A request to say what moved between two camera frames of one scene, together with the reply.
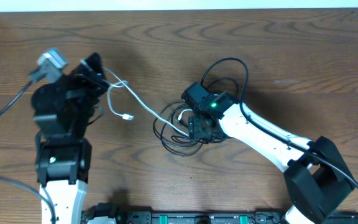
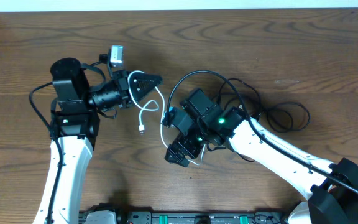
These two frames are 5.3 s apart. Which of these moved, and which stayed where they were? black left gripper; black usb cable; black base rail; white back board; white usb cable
Moved: black left gripper; black usb cable; white usb cable
Stayed: black base rail; white back board
